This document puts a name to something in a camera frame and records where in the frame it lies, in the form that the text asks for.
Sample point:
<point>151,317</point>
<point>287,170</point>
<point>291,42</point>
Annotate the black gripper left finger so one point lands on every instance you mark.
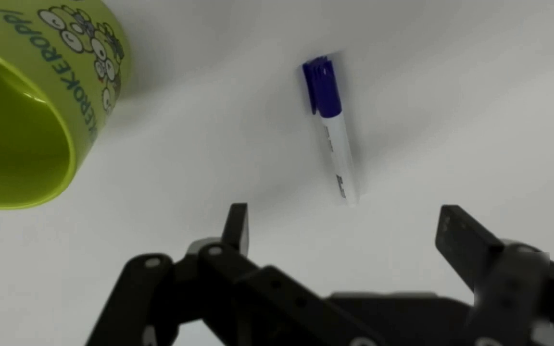
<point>226,290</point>

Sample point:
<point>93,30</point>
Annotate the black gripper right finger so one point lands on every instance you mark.
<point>514,276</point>

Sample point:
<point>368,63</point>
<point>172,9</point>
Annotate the blue capped white marker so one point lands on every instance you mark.
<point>332,122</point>

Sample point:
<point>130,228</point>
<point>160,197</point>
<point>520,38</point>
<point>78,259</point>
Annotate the yellow-green ceramic mug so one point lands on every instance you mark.
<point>28,103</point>

